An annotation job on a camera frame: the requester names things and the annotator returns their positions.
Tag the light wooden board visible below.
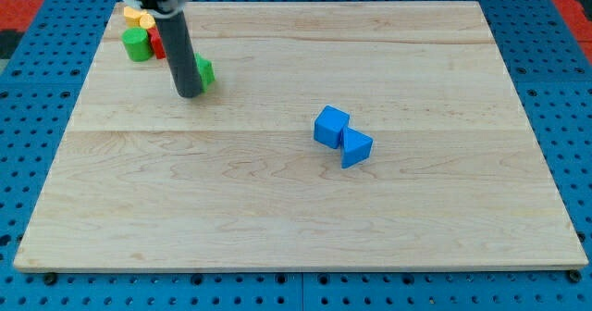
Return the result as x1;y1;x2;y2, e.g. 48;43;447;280
14;1;588;273

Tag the blue cube block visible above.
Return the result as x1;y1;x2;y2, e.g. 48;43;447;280
314;106;350;149

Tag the blue triangular prism block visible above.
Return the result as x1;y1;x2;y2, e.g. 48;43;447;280
341;128;373;168

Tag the green angular block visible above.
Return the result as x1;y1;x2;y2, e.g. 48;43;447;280
194;53;216;93

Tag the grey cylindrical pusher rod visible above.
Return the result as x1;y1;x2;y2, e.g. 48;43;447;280
156;11;203;98

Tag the red block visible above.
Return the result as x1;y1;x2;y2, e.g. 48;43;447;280
147;27;167;59

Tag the green cylinder block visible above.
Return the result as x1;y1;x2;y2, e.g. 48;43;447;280
121;27;154;62

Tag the yellow cylinder block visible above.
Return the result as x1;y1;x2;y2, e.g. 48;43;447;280
139;13;156;30

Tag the yellow hexagonal block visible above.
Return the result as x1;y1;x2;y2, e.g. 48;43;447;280
123;6;146;28

